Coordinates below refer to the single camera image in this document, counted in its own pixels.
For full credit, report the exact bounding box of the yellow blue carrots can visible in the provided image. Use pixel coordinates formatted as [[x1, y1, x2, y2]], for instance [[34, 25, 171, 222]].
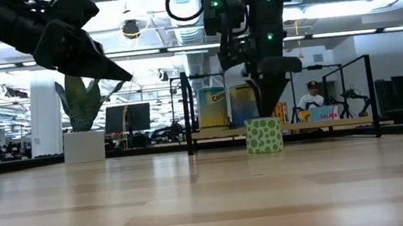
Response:
[[194, 85, 231, 133]]

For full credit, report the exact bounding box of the white building column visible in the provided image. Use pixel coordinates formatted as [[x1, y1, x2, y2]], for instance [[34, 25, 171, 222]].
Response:
[[23, 74, 67, 159]]

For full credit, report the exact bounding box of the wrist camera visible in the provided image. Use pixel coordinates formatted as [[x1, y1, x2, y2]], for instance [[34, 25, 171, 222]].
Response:
[[47, 0, 102, 33], [212, 19, 255, 72]]

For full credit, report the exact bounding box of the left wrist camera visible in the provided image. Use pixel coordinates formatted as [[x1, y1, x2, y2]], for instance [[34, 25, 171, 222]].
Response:
[[47, 0, 102, 33]]

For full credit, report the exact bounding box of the silver spiral ventilation duct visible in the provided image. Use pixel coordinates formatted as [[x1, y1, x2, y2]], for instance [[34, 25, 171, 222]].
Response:
[[167, 0, 224, 90]]

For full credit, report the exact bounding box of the yellow hanging pendant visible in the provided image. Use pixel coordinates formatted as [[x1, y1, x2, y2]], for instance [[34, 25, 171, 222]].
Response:
[[293, 20, 305, 60]]

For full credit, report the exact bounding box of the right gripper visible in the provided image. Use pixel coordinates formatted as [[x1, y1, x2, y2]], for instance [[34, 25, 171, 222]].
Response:
[[235, 9, 308, 121]]

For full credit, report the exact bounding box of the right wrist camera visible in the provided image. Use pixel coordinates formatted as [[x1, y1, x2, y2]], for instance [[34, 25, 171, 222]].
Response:
[[212, 19, 255, 72]]

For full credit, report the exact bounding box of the black-framed wooden shelf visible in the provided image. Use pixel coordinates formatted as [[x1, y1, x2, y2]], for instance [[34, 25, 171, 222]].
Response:
[[177, 49, 383, 160]]

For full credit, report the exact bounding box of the black ceiling device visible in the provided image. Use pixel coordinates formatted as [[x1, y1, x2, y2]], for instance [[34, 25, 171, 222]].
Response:
[[120, 17, 143, 42]]

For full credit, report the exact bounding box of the black right camera cable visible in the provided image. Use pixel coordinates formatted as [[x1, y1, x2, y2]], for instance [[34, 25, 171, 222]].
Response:
[[163, 0, 232, 26]]

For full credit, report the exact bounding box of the yellow patterned can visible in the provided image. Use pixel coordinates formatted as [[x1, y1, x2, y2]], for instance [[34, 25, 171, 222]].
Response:
[[271, 100, 291, 127]]

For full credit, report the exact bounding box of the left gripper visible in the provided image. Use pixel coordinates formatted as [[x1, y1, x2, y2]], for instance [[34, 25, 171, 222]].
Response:
[[5, 0, 134, 94]]

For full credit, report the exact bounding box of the black monitor on stand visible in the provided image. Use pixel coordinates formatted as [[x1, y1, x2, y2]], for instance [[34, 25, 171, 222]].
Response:
[[102, 101, 154, 136]]

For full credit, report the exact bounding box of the black background panel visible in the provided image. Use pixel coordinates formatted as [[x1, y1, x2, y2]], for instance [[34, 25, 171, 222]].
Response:
[[374, 78, 396, 113]]

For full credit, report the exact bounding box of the person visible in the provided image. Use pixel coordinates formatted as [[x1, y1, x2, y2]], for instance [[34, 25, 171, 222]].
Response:
[[294, 79, 327, 113]]

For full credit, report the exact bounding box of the long ceiling light strip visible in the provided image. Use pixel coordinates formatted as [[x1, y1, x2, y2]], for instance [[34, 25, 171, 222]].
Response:
[[0, 38, 222, 73], [284, 23, 403, 45]]

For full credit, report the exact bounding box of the white green-dotted can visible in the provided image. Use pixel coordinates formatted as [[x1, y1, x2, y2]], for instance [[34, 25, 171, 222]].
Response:
[[243, 115, 286, 156]]

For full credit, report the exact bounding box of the black metal background frame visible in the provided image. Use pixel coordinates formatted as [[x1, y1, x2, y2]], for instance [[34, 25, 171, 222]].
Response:
[[287, 60, 349, 125]]

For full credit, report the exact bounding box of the snake plant in white pot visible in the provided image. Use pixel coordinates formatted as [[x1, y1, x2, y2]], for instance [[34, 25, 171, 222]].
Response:
[[52, 67, 135, 167]]

